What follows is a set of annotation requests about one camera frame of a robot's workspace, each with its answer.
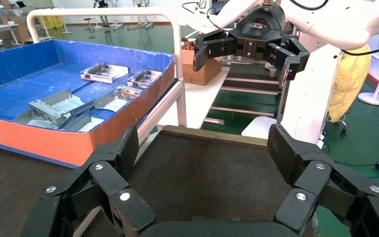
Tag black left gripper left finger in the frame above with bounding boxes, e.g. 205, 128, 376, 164
19, 124, 157, 237

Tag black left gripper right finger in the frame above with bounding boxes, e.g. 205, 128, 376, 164
267, 123, 379, 237

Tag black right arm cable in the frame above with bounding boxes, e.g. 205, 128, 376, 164
180, 0, 379, 57

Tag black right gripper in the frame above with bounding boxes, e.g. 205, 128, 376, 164
192, 4, 311, 82

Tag background robot stand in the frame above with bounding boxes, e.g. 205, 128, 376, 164
91, 0, 125, 33
127, 0, 155, 31

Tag person in yellow gown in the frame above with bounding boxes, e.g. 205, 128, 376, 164
328, 44, 372, 123

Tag white standing fan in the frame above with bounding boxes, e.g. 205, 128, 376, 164
358, 29, 379, 106

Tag brown cardboard box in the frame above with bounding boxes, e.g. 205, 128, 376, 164
181, 40, 223, 86

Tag stacked brown cardboard boxes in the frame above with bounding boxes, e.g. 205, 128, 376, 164
0, 14, 32, 43

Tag white rod rack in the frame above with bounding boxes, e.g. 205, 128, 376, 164
204, 62, 283, 126

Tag blue box with orange side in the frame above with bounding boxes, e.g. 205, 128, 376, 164
0, 39, 176, 170

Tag white robot torso column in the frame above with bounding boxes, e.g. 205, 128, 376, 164
276, 33, 341, 145

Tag grey stamped metal bracket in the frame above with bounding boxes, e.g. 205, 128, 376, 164
93, 85, 144, 114
126, 69, 162, 89
28, 89, 85, 126
79, 63, 130, 85
58, 101, 105, 132
11, 111, 63, 130

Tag white pipe end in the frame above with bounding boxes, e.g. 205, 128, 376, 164
264, 62, 278, 78

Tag white bent tube frame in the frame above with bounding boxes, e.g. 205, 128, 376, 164
27, 7, 188, 127

